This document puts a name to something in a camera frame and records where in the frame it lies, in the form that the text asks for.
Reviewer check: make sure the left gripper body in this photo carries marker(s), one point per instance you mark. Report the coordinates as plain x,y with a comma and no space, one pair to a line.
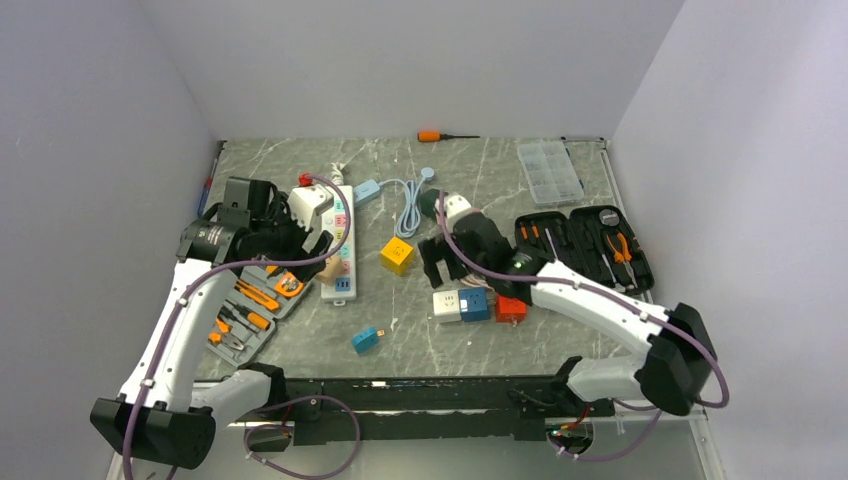
281,237

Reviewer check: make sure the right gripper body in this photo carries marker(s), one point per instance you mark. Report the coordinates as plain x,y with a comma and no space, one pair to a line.
475,271

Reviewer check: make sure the yellow cube adapter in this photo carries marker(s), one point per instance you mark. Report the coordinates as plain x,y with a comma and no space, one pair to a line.
397,256

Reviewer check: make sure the dark blue cube adapter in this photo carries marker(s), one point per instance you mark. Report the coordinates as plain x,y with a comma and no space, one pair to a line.
474,305

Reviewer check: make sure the grey tool case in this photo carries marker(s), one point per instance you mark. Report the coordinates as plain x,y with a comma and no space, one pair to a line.
260,302

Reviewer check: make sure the white power strip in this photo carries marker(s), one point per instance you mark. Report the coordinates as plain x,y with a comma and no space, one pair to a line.
338,279

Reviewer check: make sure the red cube adapter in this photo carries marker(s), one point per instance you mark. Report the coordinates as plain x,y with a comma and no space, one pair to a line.
509,310

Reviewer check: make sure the light blue power strip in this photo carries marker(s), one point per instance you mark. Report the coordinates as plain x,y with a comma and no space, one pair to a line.
365,192

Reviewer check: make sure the clear plastic organizer box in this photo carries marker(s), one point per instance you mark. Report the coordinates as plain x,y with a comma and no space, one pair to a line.
550,173

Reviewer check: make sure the black tool case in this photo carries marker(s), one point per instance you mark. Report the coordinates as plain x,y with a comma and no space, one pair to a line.
595,241

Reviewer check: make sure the dark green cube adapter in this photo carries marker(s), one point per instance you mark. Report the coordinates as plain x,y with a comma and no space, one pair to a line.
429,203

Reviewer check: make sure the white and blue cube adapter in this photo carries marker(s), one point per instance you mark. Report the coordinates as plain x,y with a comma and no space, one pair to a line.
446,306

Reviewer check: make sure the orange cube adapter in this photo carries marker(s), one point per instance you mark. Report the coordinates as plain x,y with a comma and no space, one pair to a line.
333,269

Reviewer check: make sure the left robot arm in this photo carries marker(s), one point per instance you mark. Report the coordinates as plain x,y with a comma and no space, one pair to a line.
157,415

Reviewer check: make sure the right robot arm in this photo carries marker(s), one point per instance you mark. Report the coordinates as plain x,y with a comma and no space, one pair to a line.
670,360

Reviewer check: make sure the blue red pen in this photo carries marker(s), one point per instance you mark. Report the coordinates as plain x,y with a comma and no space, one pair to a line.
205,190

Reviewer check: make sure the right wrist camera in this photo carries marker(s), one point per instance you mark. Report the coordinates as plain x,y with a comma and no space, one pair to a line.
453,206

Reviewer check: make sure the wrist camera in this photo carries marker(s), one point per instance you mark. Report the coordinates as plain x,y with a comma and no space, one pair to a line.
308,204
453,206

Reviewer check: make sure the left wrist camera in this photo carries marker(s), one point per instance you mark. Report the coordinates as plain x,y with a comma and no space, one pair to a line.
308,204

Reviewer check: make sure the orange handled screwdriver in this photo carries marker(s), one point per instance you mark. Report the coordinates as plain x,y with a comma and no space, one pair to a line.
436,136

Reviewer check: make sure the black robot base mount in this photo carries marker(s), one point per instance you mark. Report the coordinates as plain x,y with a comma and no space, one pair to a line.
523,408

